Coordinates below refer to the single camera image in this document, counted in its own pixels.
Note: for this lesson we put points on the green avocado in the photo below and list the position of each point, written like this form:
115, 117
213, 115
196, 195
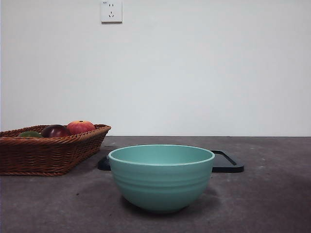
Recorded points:
30, 134

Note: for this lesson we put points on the teal ribbed bowl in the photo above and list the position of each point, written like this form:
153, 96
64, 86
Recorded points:
160, 184

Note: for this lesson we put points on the white wall socket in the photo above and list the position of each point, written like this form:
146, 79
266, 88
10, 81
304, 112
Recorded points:
111, 12

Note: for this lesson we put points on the black rectangular tray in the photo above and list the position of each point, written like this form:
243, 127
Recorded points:
226, 167

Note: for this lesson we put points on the brown wicker basket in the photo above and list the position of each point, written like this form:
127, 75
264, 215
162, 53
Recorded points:
36, 155

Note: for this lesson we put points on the red orange apple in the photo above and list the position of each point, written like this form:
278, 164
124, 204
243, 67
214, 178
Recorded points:
81, 127

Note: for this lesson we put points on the dark red plum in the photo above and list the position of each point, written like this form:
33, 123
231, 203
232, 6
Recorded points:
56, 131

